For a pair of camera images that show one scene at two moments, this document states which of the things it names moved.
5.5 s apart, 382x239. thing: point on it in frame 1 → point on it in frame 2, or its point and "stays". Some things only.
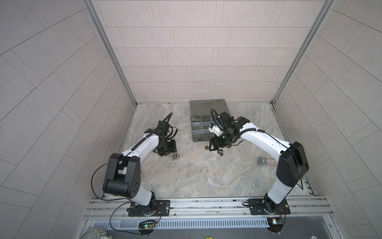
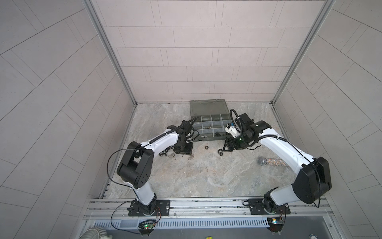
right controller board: x=275 y=224 stays
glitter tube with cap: x=262 y=161 stays
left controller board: x=146 y=227 stays
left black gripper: x=173 y=147 → x=188 y=151
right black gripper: x=217 y=144 → x=232 y=146
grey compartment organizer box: x=203 y=113 stays
